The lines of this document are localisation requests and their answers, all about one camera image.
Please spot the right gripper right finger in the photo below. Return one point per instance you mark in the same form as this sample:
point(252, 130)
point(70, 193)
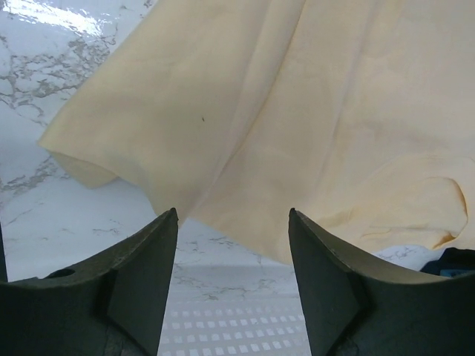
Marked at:
point(355, 303)

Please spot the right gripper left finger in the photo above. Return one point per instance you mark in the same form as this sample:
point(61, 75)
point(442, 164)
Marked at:
point(112, 303)

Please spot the cream yellow t shirt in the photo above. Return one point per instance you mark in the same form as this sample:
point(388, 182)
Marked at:
point(358, 113)

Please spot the white plastic basket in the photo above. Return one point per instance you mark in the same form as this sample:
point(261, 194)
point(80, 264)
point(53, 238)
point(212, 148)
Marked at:
point(269, 326)

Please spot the folded navy t shirt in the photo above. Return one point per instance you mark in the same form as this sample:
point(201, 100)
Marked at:
point(452, 263)

